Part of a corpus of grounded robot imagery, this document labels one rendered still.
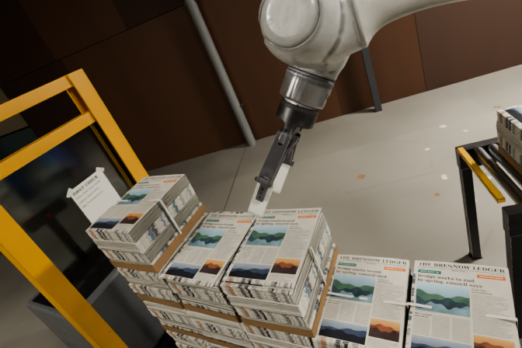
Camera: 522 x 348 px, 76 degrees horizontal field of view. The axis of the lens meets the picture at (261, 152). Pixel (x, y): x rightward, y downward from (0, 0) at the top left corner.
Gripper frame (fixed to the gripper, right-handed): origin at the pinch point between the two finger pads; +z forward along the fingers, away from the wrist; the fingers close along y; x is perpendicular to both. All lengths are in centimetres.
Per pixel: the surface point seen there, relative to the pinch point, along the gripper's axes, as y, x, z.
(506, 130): 106, -74, -26
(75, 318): 42, 71, 115
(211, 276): 35, 14, 53
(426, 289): 49, -55, 30
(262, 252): 43, 1, 41
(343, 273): 58, -30, 43
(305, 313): 31, -20, 46
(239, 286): 31, 3, 48
